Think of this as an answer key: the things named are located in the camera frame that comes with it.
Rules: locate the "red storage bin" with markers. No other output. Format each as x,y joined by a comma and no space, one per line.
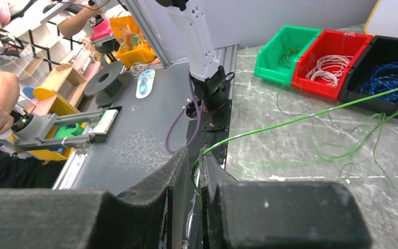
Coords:
323,68

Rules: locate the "grey handheld device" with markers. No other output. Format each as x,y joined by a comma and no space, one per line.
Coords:
54,132

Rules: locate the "black storage bin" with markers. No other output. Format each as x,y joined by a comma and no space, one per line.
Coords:
375,73

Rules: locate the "black empty spool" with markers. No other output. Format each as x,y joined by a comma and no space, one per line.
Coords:
106,85

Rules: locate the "green storage bin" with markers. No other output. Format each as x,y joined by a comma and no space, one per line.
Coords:
277,60

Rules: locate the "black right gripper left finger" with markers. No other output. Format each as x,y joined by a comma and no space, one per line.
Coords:
149,214

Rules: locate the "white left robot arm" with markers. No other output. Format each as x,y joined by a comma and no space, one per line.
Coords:
205,71

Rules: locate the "yellow storage bin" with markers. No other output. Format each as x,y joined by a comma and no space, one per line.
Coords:
134,47

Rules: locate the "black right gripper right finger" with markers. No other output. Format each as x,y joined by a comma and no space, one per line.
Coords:
274,214

